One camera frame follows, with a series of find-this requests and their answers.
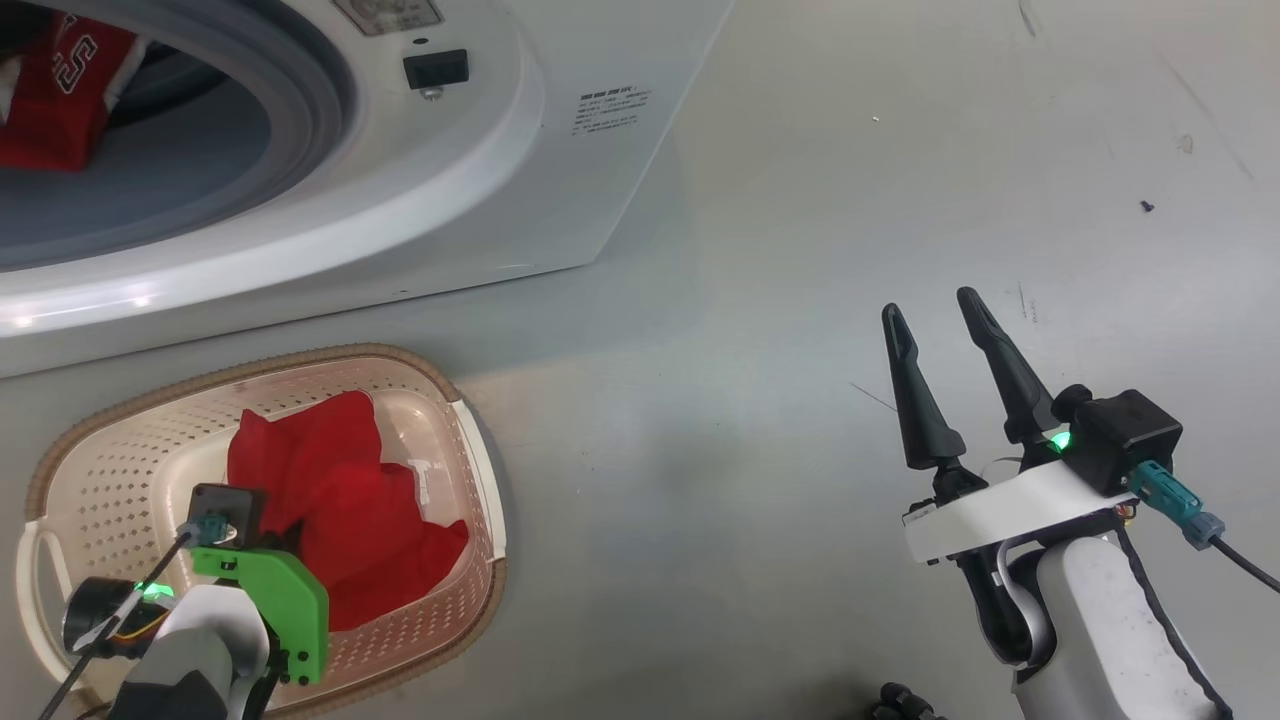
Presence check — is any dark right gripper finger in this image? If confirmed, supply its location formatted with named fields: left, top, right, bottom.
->
left=957, top=287, right=1061, bottom=446
left=881, top=303, right=968, bottom=471

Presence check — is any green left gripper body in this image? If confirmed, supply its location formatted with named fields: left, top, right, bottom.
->
left=190, top=545, right=331, bottom=688

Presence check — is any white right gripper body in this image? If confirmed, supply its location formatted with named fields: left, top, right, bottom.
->
left=903, top=460, right=1138, bottom=566

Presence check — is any plain red garment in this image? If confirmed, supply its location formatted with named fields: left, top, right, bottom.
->
left=227, top=390, right=469, bottom=633

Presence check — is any red garment with white trim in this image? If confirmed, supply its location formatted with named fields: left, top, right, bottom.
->
left=0, top=10, right=138, bottom=171

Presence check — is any cream perforated laundry basket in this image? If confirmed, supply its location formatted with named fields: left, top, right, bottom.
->
left=15, top=343, right=508, bottom=716

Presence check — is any white front-load washing machine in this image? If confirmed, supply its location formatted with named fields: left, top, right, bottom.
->
left=0, top=0, right=736, bottom=379

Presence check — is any grey rubber door gasket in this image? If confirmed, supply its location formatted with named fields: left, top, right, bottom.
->
left=0, top=0, right=359, bottom=271

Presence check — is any black door latch socket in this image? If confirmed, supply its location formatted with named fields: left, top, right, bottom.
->
left=403, top=48, right=470, bottom=91

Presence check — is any black cylindrical left gripper motor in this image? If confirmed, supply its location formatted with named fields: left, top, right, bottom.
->
left=62, top=577, right=133, bottom=656

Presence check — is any grey warning sticker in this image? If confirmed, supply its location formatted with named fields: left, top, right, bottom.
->
left=333, top=0, right=443, bottom=37

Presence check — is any teal plug black left cable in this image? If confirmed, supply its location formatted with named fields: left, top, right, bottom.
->
left=38, top=515, right=229, bottom=720

